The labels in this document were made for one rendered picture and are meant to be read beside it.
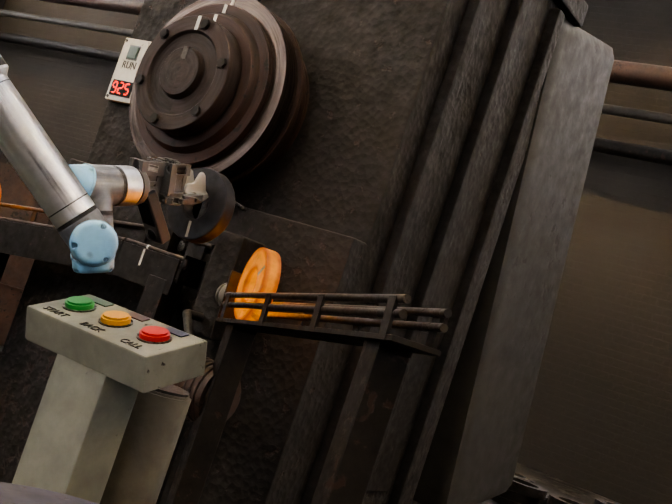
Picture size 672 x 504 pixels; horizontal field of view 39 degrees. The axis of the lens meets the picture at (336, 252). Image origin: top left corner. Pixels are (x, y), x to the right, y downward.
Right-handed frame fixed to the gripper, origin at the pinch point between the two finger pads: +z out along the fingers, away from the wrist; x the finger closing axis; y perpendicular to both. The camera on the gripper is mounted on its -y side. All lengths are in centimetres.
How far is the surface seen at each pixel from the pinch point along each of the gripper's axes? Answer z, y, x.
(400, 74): 43, 32, -14
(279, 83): 25.5, 24.6, 6.2
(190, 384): -9.3, -34.8, -13.0
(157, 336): -58, -7, -50
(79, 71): 649, -36, 833
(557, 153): 123, 18, -22
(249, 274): 1.7, -12.8, -14.0
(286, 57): 27.4, 30.5, 7.0
